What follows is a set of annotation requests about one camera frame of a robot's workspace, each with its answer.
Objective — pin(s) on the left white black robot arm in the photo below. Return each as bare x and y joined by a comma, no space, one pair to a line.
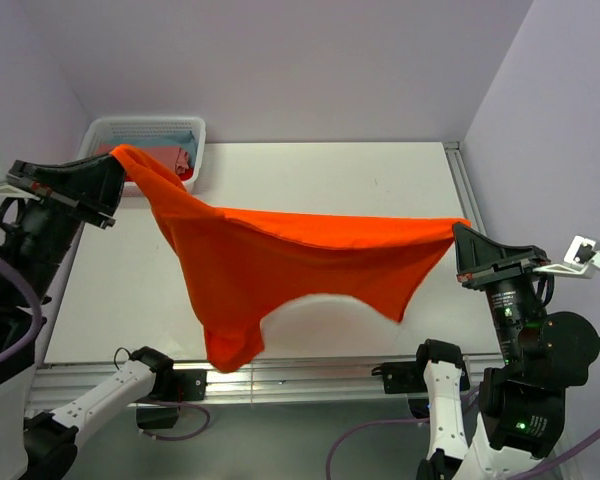
38,232

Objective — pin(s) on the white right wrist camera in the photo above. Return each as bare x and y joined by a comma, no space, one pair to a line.
581,260

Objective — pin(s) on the rolled red t-shirt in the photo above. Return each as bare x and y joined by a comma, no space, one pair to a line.
184,177

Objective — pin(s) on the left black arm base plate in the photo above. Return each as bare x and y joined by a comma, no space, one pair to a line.
180,385

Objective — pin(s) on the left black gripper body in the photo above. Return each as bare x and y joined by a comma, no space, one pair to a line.
31,182

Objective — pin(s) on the aluminium front rail frame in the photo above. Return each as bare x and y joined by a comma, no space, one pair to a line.
263,381

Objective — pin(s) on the rolled pink t-shirt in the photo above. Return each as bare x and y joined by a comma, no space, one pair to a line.
172,157

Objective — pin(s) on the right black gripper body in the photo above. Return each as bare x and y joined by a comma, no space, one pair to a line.
511,268

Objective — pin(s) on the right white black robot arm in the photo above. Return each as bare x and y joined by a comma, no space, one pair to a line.
522,403

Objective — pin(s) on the rolled light blue t-shirt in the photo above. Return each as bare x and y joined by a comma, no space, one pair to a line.
170,140

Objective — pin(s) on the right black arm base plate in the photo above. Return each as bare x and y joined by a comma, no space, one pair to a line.
401,377

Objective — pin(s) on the white plastic mesh basket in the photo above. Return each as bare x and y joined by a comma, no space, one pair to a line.
104,128

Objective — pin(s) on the orange t-shirt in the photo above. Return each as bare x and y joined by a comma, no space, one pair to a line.
240,265

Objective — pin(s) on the aluminium right side rail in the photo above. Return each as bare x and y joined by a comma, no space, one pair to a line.
470,325

